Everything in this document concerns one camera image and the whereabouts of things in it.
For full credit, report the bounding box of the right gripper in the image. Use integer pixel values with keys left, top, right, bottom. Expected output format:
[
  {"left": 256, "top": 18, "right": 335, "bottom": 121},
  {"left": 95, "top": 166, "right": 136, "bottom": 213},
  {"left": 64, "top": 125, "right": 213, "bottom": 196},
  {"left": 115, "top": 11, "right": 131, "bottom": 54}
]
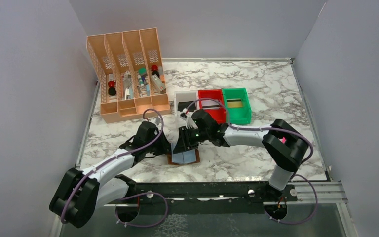
[{"left": 173, "top": 125, "right": 210, "bottom": 154}]

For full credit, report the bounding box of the brown leather card holder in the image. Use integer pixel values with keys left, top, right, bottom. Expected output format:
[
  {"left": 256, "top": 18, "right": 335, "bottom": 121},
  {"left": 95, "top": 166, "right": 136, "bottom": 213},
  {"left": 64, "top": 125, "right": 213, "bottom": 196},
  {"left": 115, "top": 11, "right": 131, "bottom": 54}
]
[{"left": 167, "top": 149, "right": 200, "bottom": 165}]

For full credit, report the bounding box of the red plastic bin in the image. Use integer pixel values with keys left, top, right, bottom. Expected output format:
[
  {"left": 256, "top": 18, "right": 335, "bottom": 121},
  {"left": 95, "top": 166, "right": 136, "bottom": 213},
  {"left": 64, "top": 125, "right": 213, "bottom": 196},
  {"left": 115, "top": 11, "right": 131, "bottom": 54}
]
[{"left": 198, "top": 89, "right": 227, "bottom": 124}]

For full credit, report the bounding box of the white plastic bin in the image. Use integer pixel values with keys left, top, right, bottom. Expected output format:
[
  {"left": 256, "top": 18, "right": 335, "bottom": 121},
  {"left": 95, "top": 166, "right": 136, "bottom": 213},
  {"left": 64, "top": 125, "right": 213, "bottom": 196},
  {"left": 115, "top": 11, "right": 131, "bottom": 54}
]
[{"left": 174, "top": 90, "right": 199, "bottom": 128}]

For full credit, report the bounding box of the green plastic bin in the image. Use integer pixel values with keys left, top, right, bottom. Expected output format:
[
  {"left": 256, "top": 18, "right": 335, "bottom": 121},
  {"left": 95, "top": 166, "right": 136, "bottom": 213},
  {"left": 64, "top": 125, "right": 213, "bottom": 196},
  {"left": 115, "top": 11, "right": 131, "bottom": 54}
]
[{"left": 222, "top": 88, "right": 252, "bottom": 125}]

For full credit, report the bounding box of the orange desk organizer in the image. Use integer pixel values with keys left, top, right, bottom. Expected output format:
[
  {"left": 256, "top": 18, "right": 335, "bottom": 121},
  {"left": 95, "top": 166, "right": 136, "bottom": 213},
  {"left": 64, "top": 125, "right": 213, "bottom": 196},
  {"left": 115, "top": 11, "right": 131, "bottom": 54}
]
[{"left": 86, "top": 28, "right": 170, "bottom": 123}]

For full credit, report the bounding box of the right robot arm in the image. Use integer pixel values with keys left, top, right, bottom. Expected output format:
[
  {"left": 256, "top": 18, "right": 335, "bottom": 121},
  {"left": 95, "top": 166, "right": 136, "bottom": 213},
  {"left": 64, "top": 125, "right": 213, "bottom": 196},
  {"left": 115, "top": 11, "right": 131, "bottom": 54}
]
[{"left": 172, "top": 109, "right": 314, "bottom": 201}]

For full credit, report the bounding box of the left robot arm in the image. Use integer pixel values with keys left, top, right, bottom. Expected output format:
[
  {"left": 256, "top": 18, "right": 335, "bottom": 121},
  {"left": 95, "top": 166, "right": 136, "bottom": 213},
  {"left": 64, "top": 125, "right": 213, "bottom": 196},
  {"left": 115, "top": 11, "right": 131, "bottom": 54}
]
[{"left": 49, "top": 121, "right": 171, "bottom": 228}]

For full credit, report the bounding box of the black card in white bin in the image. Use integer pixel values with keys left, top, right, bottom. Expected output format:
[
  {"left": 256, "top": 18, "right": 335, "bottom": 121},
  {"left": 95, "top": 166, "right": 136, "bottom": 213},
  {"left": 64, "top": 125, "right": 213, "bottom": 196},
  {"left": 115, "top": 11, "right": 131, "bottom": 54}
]
[{"left": 177, "top": 101, "right": 196, "bottom": 112}]

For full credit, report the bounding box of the silver card in red bin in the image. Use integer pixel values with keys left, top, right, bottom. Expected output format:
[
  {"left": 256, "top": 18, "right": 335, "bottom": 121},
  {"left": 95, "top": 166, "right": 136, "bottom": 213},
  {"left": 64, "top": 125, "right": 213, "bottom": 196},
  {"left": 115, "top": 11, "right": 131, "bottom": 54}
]
[{"left": 201, "top": 100, "right": 221, "bottom": 110}]

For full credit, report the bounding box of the gold card in green bin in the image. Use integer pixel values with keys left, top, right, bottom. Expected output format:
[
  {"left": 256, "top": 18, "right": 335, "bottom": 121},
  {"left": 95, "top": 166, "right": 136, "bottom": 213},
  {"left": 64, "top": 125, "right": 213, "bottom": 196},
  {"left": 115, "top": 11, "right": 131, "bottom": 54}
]
[{"left": 227, "top": 99, "right": 244, "bottom": 108}]

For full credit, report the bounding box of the red black stamp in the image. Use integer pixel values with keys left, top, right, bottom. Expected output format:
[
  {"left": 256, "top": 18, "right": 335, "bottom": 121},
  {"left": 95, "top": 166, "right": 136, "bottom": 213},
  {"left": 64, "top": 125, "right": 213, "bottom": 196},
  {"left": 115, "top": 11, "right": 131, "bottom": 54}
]
[{"left": 108, "top": 80, "right": 116, "bottom": 96}]

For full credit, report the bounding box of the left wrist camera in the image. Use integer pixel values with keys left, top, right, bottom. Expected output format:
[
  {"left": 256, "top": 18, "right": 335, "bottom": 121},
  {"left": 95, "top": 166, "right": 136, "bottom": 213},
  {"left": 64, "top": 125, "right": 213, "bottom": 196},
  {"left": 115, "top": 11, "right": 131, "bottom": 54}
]
[{"left": 150, "top": 117, "right": 162, "bottom": 127}]

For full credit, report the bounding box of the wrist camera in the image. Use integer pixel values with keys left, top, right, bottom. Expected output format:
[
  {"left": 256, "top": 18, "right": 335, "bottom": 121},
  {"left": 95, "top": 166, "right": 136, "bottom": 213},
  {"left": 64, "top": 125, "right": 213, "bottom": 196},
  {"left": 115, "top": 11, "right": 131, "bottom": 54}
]
[
  {"left": 150, "top": 117, "right": 162, "bottom": 127},
  {"left": 179, "top": 111, "right": 192, "bottom": 120}
]

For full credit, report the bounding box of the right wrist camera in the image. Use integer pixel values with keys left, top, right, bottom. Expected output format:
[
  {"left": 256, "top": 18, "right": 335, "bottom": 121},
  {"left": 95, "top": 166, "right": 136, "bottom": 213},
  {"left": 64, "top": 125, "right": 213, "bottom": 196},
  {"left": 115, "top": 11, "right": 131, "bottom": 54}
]
[{"left": 179, "top": 111, "right": 192, "bottom": 120}]

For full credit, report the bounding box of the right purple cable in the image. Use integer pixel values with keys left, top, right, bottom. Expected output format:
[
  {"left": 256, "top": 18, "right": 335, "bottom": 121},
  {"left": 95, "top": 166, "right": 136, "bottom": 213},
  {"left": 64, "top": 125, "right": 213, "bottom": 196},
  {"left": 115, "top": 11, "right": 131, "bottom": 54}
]
[{"left": 180, "top": 98, "right": 318, "bottom": 226}]

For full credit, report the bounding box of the purple cable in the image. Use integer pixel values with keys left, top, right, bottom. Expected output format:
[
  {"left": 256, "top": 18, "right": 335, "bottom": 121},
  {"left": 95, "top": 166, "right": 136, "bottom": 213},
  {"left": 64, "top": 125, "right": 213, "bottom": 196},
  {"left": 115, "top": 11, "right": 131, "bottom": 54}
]
[
  {"left": 180, "top": 98, "right": 318, "bottom": 226},
  {"left": 60, "top": 108, "right": 169, "bottom": 228}
]

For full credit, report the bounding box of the black mounting rail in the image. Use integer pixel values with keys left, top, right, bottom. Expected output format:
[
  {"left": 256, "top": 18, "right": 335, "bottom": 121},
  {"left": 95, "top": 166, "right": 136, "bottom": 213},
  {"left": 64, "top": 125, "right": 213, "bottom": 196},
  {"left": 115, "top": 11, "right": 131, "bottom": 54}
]
[{"left": 104, "top": 180, "right": 344, "bottom": 217}]

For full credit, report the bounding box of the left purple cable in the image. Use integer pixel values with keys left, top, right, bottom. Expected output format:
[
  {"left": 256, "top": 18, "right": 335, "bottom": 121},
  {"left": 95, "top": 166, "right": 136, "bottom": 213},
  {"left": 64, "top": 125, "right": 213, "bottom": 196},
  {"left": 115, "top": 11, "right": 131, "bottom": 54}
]
[{"left": 60, "top": 108, "right": 169, "bottom": 228}]

